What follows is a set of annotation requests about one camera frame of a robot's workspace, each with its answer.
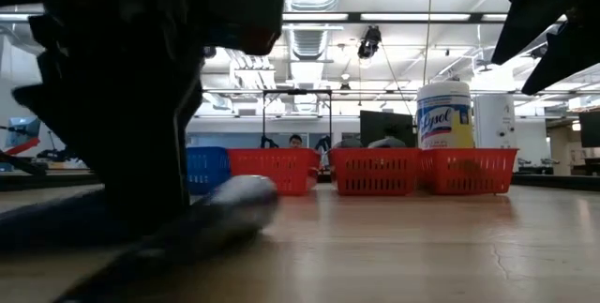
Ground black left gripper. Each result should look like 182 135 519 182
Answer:
11 0 210 239

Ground blue plastic basket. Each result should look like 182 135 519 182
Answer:
185 145 232 196

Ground dark computer monitor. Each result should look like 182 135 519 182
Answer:
578 111 600 149

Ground red bar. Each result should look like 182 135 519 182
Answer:
0 137 42 159

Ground red plastic basket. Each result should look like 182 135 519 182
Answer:
227 147 323 197
419 147 519 196
329 147 423 197

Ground Lysol wipes canister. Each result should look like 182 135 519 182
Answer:
415 81 476 150

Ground black computer monitor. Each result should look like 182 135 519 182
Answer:
359 110 418 149

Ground black overhead beam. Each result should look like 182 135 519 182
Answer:
281 10 510 25

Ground thin hanging cable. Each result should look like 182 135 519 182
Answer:
422 0 434 86

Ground black aluminium table frame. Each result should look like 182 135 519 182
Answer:
0 170 600 193

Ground black metal stand frame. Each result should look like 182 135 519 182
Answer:
261 88 335 150

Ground black overhead camera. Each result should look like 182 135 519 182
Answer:
356 24 383 61

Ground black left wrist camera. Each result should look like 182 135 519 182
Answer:
205 0 288 56

